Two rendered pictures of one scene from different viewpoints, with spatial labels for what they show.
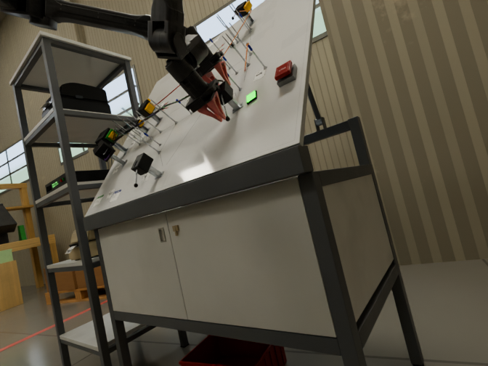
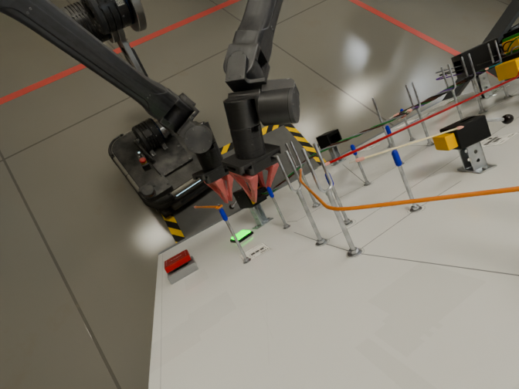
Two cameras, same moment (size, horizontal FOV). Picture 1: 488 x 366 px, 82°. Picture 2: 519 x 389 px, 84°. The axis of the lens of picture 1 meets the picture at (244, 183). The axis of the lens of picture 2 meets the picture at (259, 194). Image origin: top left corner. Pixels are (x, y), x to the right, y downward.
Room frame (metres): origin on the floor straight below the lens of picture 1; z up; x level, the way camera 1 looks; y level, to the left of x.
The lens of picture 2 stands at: (1.00, -0.29, 1.66)
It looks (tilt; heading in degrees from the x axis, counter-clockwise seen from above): 60 degrees down; 111
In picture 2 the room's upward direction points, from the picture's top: straight up
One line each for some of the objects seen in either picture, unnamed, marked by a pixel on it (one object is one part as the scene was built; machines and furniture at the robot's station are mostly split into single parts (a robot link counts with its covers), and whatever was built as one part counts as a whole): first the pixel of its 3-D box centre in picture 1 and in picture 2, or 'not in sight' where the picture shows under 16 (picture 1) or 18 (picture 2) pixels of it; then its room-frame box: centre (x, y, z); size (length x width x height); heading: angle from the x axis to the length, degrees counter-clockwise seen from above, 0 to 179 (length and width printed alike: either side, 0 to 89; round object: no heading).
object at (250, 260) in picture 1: (233, 261); not in sight; (0.86, 0.08, 0.60); 0.55 x 0.03 x 0.39; 53
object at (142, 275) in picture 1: (137, 266); not in sight; (1.19, 0.52, 0.60); 0.55 x 0.02 x 0.39; 53
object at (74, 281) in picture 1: (105, 271); not in sight; (4.05, 2.22, 0.25); 1.42 x 1.05 x 0.49; 61
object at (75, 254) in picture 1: (102, 236); not in sight; (1.63, 0.87, 0.76); 0.30 x 0.21 x 0.20; 146
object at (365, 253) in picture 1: (230, 242); not in sight; (1.27, 0.12, 0.60); 1.17 x 0.58 x 0.40; 53
